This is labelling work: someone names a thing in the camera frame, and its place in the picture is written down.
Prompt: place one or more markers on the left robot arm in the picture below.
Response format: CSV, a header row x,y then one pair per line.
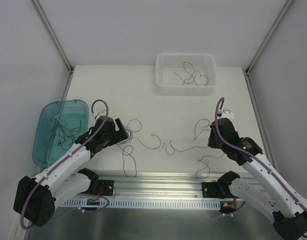
x,y
38,197

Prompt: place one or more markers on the right aluminium frame post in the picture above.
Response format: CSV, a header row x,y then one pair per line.
x,y
270,34

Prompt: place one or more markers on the aluminium frame post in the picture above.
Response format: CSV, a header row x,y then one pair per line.
x,y
52,34
270,34

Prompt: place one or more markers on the aluminium mounting rail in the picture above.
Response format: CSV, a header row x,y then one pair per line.
x,y
157,185

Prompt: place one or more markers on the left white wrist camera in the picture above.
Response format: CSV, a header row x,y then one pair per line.
x,y
99,114

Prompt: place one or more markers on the white slotted cable duct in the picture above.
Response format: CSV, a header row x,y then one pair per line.
x,y
129,203

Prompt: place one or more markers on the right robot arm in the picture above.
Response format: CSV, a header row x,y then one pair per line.
x,y
279,202

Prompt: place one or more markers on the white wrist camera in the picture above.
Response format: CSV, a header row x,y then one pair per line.
x,y
225,113
99,114

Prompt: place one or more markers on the white perforated plastic basket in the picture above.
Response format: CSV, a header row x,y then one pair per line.
x,y
186,74

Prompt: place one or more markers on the teal transparent plastic bin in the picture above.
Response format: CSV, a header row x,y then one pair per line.
x,y
60,124

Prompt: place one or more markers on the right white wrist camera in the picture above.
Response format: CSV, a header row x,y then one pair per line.
x,y
225,113

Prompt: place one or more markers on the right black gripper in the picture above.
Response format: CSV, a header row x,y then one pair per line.
x,y
214,142

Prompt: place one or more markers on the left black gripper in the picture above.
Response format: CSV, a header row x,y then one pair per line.
x,y
121,130

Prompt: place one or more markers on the left aluminium frame post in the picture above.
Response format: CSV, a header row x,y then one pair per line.
x,y
52,34

